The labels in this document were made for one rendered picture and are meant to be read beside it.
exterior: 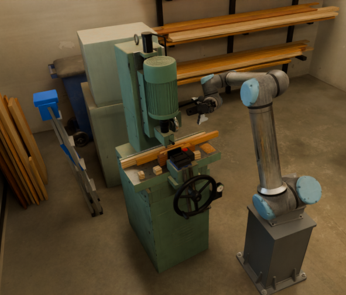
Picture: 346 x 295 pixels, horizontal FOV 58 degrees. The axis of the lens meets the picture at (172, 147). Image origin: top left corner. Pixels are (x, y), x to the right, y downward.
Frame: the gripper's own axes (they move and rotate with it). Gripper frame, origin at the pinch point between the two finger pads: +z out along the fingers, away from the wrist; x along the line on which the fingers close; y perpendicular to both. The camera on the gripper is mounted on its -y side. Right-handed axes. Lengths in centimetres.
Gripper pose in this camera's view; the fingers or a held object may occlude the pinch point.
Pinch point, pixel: (193, 112)
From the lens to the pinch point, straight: 174.4
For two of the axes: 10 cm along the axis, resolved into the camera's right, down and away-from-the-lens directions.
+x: 2.6, 9.5, 1.8
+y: 8.8, -1.5, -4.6
